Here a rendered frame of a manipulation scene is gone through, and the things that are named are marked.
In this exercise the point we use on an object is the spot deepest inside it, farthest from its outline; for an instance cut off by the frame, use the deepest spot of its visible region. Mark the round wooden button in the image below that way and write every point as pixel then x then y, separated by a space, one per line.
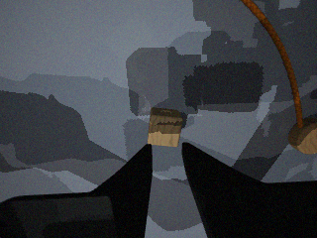
pixel 304 139

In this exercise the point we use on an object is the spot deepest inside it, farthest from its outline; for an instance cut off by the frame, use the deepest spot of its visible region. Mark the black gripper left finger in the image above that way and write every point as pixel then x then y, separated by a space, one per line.
pixel 117 208

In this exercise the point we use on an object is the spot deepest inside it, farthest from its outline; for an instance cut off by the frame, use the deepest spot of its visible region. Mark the tan wooden block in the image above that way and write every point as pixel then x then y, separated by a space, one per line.
pixel 165 127

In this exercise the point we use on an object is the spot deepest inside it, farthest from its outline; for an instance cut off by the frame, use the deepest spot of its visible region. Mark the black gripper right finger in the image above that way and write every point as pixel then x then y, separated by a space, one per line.
pixel 234 205

